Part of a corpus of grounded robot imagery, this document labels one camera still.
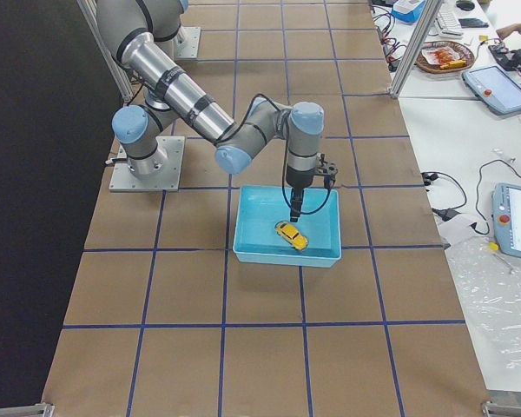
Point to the clear plastic sheet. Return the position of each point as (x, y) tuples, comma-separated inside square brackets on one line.
[(488, 285)]

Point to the wicker snack basket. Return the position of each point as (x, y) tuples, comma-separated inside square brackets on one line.
[(439, 57)]

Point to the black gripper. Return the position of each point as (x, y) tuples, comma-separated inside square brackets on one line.
[(298, 178)]

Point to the yellow beetle toy car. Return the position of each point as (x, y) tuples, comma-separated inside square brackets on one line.
[(291, 235)]

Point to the far teach pendant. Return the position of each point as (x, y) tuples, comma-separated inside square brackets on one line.
[(493, 86)]

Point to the teach pendant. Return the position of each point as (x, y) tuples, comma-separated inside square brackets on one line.
[(506, 218), (493, 86)]

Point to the aluminium frame post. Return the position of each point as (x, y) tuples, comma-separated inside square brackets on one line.
[(418, 37), (88, 9)]

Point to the right aluminium frame post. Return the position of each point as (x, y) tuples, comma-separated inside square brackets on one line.
[(88, 9)]

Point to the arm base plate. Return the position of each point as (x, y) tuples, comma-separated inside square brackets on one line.
[(186, 43), (161, 171)]

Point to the light blue plastic bin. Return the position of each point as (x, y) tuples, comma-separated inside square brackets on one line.
[(265, 234)]

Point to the near teach pendant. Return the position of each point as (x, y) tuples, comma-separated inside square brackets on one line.
[(506, 218)]

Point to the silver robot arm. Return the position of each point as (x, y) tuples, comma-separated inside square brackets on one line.
[(137, 34)]

